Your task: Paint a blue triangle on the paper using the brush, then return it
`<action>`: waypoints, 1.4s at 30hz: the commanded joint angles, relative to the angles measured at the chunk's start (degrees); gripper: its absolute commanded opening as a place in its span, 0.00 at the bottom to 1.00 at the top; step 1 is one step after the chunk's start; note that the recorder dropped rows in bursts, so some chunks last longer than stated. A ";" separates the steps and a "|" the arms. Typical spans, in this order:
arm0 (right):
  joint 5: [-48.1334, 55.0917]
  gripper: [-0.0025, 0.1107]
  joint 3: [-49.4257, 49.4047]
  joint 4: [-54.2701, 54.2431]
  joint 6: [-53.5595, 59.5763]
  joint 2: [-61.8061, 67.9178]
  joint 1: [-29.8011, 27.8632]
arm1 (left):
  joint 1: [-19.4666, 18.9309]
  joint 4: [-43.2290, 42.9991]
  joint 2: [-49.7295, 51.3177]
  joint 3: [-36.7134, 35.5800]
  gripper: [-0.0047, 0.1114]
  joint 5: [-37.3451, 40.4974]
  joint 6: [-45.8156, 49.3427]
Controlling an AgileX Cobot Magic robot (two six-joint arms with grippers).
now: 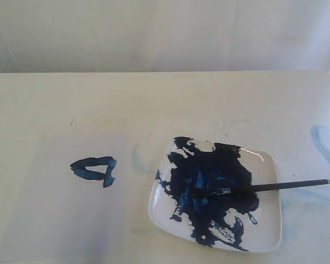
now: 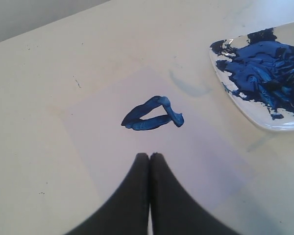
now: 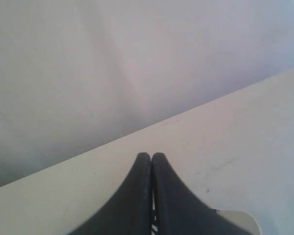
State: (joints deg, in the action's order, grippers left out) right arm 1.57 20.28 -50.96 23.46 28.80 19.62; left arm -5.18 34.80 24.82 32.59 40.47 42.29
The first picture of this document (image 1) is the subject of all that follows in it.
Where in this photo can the black paintbrush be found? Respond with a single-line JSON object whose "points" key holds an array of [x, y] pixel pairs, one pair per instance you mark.
{"points": [[277, 186]]}

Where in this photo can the white square paint plate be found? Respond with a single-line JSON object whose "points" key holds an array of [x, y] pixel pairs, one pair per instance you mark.
{"points": [[179, 204]]}

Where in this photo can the white sheet of paper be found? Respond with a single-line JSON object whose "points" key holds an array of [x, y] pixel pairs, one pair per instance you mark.
{"points": [[60, 214]]}

